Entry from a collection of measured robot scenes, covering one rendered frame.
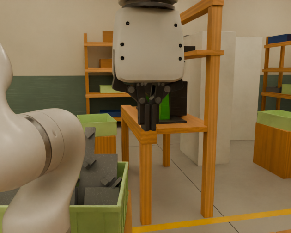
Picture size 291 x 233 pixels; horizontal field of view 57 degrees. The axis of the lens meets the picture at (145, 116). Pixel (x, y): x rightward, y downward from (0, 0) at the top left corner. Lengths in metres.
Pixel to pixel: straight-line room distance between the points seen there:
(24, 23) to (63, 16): 0.92
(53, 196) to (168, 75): 0.31
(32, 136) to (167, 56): 0.25
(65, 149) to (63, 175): 0.06
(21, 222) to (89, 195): 0.57
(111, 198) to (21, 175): 0.64
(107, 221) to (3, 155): 0.53
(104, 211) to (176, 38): 0.62
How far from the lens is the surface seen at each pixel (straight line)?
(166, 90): 0.40
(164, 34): 0.38
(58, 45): 7.08
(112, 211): 0.88
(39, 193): 0.56
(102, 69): 6.39
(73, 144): 0.54
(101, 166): 1.13
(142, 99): 0.39
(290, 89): 6.79
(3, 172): 0.45
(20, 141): 0.45
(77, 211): 0.89
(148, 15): 0.38
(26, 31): 7.22
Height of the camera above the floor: 1.37
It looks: 10 degrees down
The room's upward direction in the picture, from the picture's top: straight up
